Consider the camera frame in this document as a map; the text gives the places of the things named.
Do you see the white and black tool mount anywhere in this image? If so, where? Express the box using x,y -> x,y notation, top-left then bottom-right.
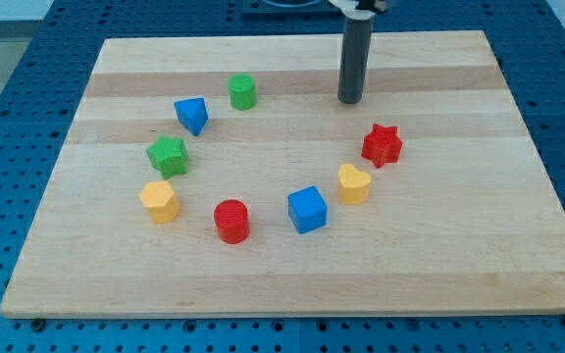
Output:
329,0 -> 389,19

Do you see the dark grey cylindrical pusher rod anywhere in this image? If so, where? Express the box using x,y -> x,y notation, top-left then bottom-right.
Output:
337,18 -> 374,104

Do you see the blue cube block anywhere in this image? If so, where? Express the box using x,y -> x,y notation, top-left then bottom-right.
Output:
287,186 -> 328,234

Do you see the red star block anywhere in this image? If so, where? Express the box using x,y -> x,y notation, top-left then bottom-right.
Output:
361,124 -> 403,169

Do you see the green cylinder block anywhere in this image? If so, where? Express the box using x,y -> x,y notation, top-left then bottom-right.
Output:
228,74 -> 257,111

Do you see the yellow heart block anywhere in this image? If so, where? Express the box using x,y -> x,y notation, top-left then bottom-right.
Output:
337,164 -> 372,205

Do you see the blue triangle block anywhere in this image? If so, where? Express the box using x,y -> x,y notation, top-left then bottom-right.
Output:
174,97 -> 208,136

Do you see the wooden board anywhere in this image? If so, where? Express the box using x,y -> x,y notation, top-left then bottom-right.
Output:
0,30 -> 565,319

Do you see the red cylinder block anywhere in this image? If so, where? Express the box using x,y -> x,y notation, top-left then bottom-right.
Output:
214,199 -> 250,244

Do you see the green star block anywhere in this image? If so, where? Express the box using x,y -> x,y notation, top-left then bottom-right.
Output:
146,135 -> 188,179

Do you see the yellow hexagon block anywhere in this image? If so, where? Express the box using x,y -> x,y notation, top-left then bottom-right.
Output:
139,180 -> 181,224

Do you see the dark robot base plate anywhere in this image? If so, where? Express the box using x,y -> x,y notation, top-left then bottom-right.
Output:
238,0 -> 340,19

